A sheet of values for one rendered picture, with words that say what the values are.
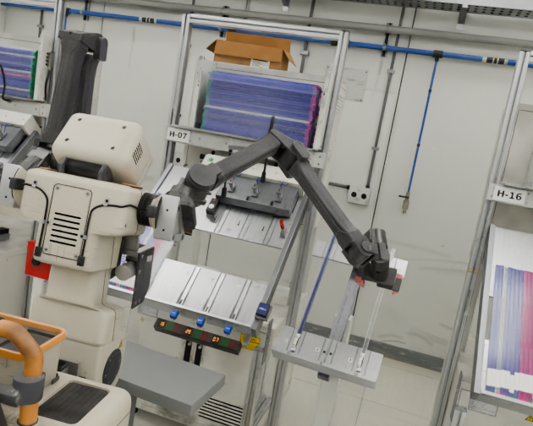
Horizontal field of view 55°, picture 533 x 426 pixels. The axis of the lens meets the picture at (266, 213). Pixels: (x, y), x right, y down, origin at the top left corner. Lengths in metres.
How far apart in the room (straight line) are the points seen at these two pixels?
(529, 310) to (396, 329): 1.91
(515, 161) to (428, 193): 1.38
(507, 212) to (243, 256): 2.18
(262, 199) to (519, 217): 1.08
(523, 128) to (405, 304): 1.81
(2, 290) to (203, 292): 1.28
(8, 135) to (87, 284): 1.61
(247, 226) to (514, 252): 1.06
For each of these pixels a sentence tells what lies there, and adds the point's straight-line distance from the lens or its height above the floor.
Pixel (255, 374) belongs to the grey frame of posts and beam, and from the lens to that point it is 1.99.
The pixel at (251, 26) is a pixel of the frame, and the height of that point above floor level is 1.87.
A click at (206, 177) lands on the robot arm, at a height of 1.28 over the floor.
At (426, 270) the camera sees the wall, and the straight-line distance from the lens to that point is 3.76.
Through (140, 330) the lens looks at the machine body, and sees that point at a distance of 2.50.
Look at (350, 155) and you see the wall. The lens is 3.72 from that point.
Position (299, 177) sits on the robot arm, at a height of 1.30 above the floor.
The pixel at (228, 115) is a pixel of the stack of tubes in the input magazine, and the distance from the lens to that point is 2.34.
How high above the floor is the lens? 1.41
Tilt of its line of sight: 8 degrees down
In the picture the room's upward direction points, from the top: 10 degrees clockwise
